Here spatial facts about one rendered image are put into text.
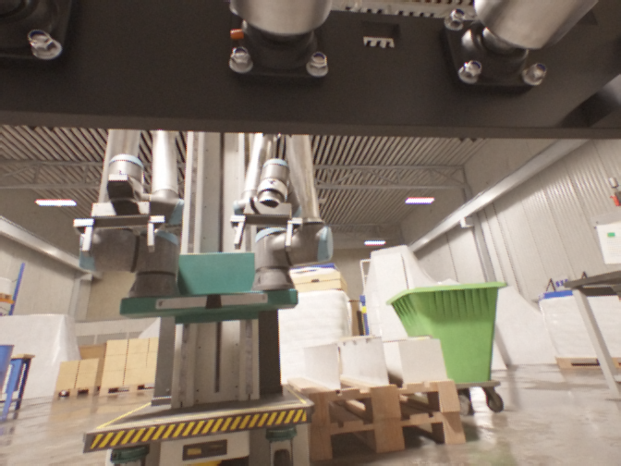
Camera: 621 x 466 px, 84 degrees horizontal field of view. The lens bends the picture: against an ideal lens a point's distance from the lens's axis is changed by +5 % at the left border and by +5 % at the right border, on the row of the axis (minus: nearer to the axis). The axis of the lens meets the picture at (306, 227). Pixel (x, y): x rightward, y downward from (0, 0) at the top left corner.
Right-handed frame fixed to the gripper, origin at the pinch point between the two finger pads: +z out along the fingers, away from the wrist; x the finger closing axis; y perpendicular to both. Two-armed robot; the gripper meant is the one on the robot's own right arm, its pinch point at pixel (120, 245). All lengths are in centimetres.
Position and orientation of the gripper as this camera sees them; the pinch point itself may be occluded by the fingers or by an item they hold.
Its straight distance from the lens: 95.0
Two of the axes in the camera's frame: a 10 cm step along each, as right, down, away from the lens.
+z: 2.9, 7.1, -6.4
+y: -2.1, 7.0, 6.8
